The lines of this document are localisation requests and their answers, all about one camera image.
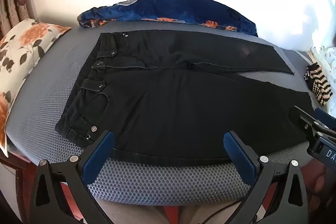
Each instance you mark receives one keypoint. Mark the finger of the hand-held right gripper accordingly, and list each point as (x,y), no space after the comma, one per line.
(302,119)
(326,119)

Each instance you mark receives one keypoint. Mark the black pants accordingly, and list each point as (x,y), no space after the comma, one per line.
(170,108)

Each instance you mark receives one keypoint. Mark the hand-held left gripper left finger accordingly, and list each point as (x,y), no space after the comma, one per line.
(101,153)

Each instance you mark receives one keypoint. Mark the person's right hand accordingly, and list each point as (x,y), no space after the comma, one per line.
(320,182)

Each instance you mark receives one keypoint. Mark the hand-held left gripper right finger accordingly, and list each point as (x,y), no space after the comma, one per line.
(237,153)

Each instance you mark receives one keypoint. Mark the pink floral curtain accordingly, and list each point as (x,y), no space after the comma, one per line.
(13,3)

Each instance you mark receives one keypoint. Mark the blue floral blanket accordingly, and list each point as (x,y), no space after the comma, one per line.
(170,8)

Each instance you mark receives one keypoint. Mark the person's own legs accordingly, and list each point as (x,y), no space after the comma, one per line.
(170,213)

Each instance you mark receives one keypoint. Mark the black beige striped knit sock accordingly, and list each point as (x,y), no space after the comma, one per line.
(319,85)

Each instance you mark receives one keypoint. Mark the grey mesh mattress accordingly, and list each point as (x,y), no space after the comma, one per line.
(157,182)

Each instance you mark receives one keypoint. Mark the white patterned cloth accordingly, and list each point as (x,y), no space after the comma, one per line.
(329,61)

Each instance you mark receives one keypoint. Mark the white orange floral pillow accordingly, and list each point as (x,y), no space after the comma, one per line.
(23,43)

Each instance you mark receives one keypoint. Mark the red wooden bed frame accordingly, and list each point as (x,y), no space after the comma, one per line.
(21,187)

